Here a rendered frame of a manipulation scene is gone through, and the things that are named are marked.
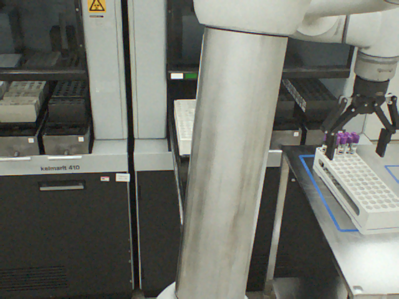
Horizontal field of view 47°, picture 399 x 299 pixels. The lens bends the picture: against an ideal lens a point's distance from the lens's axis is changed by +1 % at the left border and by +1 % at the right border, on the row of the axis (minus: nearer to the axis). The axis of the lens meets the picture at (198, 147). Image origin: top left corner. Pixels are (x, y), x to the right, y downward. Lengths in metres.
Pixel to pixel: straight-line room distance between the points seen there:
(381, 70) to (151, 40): 0.70
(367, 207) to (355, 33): 0.39
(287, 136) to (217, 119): 1.03
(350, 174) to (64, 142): 0.87
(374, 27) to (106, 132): 0.92
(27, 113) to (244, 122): 1.12
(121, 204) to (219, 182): 1.09
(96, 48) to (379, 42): 0.83
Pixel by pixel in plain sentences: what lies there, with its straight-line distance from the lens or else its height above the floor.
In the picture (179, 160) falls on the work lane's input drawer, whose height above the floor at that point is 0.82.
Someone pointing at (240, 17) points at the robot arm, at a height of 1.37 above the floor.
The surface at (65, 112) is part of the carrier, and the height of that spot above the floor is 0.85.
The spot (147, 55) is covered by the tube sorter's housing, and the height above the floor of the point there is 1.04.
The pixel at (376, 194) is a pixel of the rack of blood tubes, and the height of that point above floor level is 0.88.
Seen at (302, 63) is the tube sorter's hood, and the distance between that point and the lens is 1.55.
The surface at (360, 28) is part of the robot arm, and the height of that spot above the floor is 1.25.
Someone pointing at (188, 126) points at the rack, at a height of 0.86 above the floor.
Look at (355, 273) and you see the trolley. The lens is 1.02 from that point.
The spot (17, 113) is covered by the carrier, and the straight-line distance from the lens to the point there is 1.58.
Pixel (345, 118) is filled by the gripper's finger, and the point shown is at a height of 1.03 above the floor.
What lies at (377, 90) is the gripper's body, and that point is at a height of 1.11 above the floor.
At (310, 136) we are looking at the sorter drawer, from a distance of 1.58.
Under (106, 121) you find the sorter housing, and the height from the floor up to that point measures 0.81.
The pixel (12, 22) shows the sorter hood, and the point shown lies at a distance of 1.48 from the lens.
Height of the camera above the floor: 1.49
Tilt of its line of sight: 29 degrees down
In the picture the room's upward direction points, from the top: 2 degrees clockwise
